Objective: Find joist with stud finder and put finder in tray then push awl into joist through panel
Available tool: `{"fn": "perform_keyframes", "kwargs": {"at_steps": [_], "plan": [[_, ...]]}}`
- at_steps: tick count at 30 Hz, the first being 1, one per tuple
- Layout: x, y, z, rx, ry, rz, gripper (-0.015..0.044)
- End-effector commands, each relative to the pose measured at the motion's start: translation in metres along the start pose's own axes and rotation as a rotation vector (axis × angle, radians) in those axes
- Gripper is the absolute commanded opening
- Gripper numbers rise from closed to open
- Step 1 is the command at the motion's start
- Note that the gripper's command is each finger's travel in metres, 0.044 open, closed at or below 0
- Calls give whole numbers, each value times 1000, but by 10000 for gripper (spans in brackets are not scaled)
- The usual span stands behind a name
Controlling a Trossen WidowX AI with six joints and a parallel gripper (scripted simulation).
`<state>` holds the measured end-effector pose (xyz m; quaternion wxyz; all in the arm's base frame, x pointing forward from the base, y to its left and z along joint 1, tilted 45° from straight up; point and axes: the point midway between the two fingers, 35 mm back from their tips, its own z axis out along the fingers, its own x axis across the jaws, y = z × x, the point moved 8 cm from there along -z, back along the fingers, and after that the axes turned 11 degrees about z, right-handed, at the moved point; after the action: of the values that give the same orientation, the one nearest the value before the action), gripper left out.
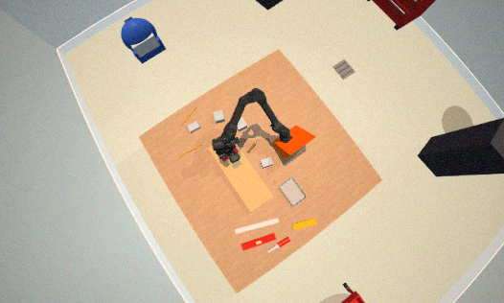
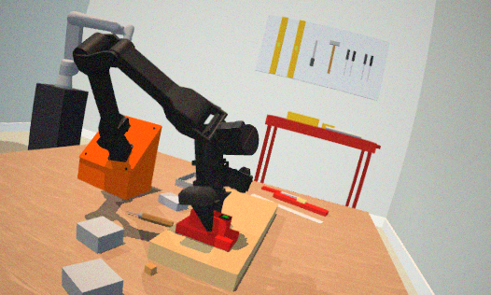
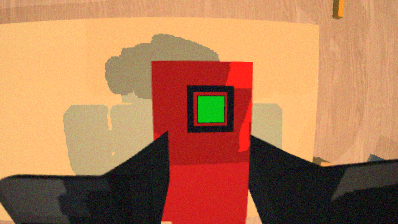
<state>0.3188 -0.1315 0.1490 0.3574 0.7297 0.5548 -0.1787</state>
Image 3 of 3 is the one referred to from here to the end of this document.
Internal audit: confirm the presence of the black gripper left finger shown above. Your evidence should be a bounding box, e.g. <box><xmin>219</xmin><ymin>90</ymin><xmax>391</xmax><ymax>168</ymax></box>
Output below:
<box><xmin>0</xmin><ymin>131</ymin><xmax>170</xmax><ymax>224</ymax></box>

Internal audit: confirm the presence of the orange thin bar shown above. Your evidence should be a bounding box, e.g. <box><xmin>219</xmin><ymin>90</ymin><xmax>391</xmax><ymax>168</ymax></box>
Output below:
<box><xmin>333</xmin><ymin>0</ymin><xmax>345</xmax><ymax>20</ymax></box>

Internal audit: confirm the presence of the small orange cube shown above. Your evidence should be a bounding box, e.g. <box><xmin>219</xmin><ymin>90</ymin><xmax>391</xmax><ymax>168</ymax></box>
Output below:
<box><xmin>312</xmin><ymin>157</ymin><xmax>333</xmax><ymax>166</ymax></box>

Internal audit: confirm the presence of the light orange panel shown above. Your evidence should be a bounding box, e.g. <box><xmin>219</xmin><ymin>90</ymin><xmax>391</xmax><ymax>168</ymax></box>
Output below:
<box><xmin>0</xmin><ymin>17</ymin><xmax>319</xmax><ymax>179</ymax></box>

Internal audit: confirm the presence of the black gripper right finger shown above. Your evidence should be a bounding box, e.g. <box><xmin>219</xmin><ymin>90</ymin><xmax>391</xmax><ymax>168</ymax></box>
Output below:
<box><xmin>247</xmin><ymin>135</ymin><xmax>398</xmax><ymax>224</ymax></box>

